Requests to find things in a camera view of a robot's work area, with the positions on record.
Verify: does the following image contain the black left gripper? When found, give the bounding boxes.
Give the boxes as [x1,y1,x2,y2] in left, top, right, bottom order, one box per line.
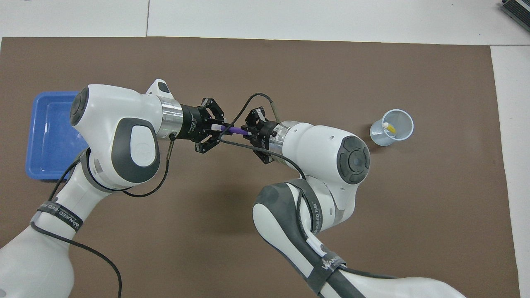
[181,97,226,154]

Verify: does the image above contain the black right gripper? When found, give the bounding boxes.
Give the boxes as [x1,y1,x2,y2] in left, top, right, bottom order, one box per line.
[245,107,277,165]

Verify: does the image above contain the purple pen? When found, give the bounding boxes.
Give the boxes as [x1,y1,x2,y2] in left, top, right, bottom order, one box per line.
[211,123,251,137]

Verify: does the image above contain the brown table mat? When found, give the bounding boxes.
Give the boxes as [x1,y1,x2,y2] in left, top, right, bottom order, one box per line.
[0,36,520,298]

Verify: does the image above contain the translucent plastic cup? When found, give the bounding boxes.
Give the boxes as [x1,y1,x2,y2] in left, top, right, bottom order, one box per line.
[369,109,414,147]

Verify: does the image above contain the blue plastic tray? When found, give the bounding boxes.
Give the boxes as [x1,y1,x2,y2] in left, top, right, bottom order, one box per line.
[26,91,90,183]

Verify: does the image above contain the grey ribbed device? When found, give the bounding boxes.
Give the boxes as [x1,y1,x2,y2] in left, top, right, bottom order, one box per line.
[500,0,530,33]

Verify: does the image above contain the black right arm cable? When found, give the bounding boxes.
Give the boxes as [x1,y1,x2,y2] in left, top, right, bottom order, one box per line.
[217,93,399,279]

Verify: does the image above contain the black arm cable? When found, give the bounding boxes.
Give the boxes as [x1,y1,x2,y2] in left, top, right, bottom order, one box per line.
[31,133,174,298]
[217,93,399,279]

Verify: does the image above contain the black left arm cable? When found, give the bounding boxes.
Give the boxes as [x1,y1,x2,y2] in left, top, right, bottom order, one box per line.
[31,133,174,298]

